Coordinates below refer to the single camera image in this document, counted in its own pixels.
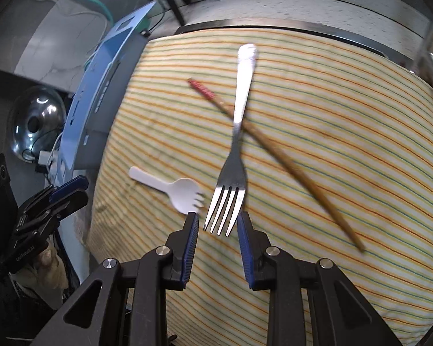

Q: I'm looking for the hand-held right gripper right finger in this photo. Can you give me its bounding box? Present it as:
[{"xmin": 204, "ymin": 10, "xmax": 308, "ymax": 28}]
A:
[{"xmin": 237, "ymin": 211, "xmax": 403, "ymax": 346}]

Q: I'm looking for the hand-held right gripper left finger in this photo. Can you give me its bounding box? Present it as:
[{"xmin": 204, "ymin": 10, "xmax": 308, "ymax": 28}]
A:
[{"xmin": 36, "ymin": 212, "xmax": 200, "ymax": 346}]

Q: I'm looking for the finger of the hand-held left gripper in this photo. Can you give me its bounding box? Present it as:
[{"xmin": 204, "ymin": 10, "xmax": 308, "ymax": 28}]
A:
[
  {"xmin": 48, "ymin": 175, "xmax": 89, "ymax": 204},
  {"xmin": 40, "ymin": 189, "xmax": 89, "ymax": 225}
]

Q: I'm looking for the red-tipped wooden chopstick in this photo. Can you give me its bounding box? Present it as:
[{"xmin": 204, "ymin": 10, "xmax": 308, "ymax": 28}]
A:
[{"xmin": 187, "ymin": 77, "xmax": 366, "ymax": 253}]

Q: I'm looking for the metal fork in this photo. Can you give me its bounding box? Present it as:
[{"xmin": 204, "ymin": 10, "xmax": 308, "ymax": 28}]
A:
[{"xmin": 203, "ymin": 44, "xmax": 257, "ymax": 237}]

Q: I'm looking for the person's left hand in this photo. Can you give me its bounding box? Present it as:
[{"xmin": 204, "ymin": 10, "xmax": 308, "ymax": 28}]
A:
[{"xmin": 12, "ymin": 240, "xmax": 70, "ymax": 310}]

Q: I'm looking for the white plug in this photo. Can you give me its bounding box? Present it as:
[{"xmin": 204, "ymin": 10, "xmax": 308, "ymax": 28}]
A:
[{"xmin": 36, "ymin": 149, "xmax": 59, "ymax": 174}]

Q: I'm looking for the white plastic spork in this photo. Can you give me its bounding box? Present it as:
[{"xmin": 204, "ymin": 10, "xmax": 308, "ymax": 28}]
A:
[{"xmin": 129, "ymin": 166, "xmax": 206, "ymax": 215}]

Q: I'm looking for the shiny metal bowl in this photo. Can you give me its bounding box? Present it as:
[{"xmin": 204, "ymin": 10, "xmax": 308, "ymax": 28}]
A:
[{"xmin": 8, "ymin": 86, "xmax": 66, "ymax": 161}]

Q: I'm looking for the striped cloth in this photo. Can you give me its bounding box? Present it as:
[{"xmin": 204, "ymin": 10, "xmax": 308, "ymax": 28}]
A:
[{"xmin": 87, "ymin": 29, "xmax": 433, "ymax": 346}]

